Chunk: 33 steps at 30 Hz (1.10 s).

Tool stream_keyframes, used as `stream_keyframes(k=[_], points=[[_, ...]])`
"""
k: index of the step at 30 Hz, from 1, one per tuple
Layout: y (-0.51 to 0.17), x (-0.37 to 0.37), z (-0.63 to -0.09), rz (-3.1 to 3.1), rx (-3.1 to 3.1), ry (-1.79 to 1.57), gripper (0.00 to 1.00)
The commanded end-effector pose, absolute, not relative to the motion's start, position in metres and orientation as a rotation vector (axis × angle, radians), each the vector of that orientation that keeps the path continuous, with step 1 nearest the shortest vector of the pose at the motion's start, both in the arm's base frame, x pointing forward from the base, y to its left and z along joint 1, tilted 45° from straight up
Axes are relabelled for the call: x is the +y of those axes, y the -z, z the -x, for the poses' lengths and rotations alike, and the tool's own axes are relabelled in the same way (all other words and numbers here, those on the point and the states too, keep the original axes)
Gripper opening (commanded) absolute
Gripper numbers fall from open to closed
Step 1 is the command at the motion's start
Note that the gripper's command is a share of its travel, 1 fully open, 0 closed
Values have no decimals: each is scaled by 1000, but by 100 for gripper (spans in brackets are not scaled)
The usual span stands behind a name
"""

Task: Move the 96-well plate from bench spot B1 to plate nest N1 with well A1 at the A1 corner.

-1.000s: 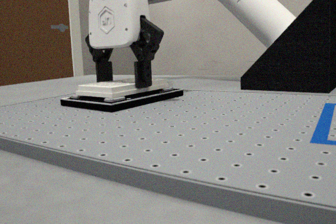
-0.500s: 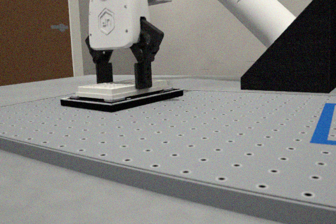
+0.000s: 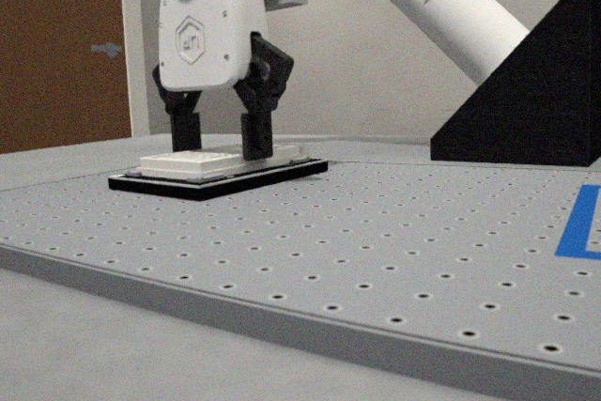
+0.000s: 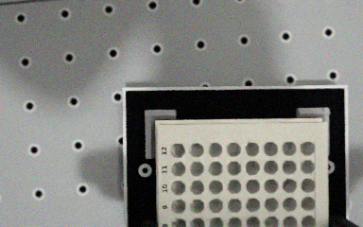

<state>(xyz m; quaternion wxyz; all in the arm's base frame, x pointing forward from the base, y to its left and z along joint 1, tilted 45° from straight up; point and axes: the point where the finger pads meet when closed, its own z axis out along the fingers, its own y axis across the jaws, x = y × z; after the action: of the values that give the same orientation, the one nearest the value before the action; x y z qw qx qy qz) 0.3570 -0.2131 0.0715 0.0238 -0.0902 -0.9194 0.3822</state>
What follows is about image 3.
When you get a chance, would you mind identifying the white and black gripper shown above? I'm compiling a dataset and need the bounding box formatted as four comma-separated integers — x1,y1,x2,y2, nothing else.
152,0,294,161

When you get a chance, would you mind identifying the blue tape rectangle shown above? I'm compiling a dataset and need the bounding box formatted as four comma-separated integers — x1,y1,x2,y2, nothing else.
554,184,601,260

